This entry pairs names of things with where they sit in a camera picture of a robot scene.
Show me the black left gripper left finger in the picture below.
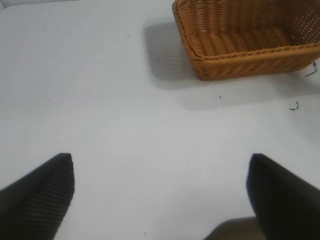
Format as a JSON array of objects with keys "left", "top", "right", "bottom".
[{"left": 0, "top": 152, "right": 76, "bottom": 240}]

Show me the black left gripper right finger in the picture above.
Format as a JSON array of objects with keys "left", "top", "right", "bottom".
[{"left": 245, "top": 153, "right": 320, "bottom": 240}]

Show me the brown wicker basket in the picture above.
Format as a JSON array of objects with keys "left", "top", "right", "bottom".
[{"left": 171, "top": 0, "right": 320, "bottom": 82}]

